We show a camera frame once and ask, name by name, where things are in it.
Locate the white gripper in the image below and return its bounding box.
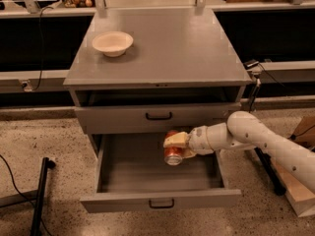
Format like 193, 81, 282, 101
163, 126, 214, 158

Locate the red coke can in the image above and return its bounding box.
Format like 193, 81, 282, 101
163, 145, 183, 166

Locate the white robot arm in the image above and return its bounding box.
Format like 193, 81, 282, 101
163, 111, 315, 192

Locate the closed grey top drawer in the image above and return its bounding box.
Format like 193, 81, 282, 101
75, 103, 240, 135

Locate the open grey middle drawer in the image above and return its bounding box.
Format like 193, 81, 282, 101
81, 133, 241, 213

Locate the grey drawer cabinet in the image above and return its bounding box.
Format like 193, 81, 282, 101
64, 8, 251, 149

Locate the black stand leg right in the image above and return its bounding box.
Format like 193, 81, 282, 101
254, 147, 286, 196

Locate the black stand leg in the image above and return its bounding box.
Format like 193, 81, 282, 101
254, 147, 286, 196
31, 157, 55, 236

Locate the white paper bowl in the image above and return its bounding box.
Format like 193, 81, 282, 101
92, 31, 134, 57

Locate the cardboard box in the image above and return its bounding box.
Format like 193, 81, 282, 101
271, 117, 315, 217

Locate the black stand leg left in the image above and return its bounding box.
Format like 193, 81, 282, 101
31, 157, 55, 236

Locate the black drawer handle upper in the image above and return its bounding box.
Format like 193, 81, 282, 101
145, 112, 173, 121

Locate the black drawer handle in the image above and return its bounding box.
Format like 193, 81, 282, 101
145, 112, 173, 121
149, 199, 175, 209

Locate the black drawer handle lower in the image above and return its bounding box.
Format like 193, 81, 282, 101
149, 199, 175, 209

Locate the black cable with clamp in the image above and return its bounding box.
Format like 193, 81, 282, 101
242, 59, 284, 114

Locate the black floor cable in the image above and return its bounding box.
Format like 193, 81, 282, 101
0, 153, 52, 236

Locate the black hanging power cable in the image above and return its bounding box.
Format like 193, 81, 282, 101
31, 5, 54, 92

